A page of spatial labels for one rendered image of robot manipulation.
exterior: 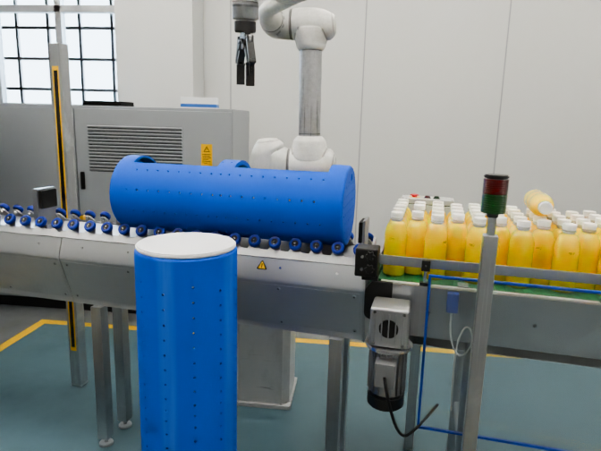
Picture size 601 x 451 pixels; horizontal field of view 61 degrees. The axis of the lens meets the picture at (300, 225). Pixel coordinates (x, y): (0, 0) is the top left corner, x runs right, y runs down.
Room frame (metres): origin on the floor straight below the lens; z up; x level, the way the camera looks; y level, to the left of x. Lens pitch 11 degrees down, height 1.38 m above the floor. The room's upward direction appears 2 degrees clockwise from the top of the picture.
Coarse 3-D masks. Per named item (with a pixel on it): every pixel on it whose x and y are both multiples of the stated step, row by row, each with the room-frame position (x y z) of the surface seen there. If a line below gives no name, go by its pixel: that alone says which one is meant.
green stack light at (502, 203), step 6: (486, 198) 1.31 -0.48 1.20; (492, 198) 1.30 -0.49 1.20; (498, 198) 1.30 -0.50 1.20; (504, 198) 1.30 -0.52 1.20; (486, 204) 1.31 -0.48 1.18; (492, 204) 1.30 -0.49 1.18; (498, 204) 1.30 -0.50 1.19; (504, 204) 1.31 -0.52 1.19; (480, 210) 1.33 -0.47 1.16; (486, 210) 1.31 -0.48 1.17; (492, 210) 1.30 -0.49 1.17; (498, 210) 1.30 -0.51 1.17; (504, 210) 1.31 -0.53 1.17
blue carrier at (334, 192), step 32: (128, 160) 1.94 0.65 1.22; (224, 160) 1.88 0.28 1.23; (128, 192) 1.85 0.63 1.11; (160, 192) 1.82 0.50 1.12; (192, 192) 1.79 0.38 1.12; (224, 192) 1.76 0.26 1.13; (256, 192) 1.73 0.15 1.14; (288, 192) 1.71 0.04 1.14; (320, 192) 1.68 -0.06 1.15; (352, 192) 1.85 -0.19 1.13; (128, 224) 1.92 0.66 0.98; (160, 224) 1.86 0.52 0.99; (192, 224) 1.82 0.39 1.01; (224, 224) 1.78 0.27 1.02; (256, 224) 1.74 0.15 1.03; (288, 224) 1.71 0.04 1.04; (320, 224) 1.68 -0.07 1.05; (352, 224) 1.88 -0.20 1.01
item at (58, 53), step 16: (64, 48) 2.47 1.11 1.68; (64, 64) 2.46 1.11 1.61; (64, 80) 2.46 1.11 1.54; (64, 96) 2.45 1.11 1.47; (64, 112) 2.44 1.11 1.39; (64, 128) 2.44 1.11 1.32; (64, 144) 2.44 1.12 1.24; (64, 160) 2.44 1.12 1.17; (64, 176) 2.44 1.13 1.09; (64, 192) 2.44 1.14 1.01; (64, 208) 2.44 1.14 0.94; (80, 304) 2.47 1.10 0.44; (80, 320) 2.46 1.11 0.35; (80, 336) 2.46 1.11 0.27; (80, 352) 2.45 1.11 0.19; (80, 368) 2.44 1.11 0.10; (80, 384) 2.44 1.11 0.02
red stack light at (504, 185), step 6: (486, 180) 1.32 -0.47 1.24; (492, 180) 1.31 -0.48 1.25; (498, 180) 1.30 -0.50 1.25; (504, 180) 1.30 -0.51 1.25; (486, 186) 1.32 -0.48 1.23; (492, 186) 1.30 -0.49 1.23; (498, 186) 1.30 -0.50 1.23; (504, 186) 1.30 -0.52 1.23; (486, 192) 1.32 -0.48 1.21; (492, 192) 1.30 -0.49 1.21; (498, 192) 1.30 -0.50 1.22; (504, 192) 1.30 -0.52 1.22
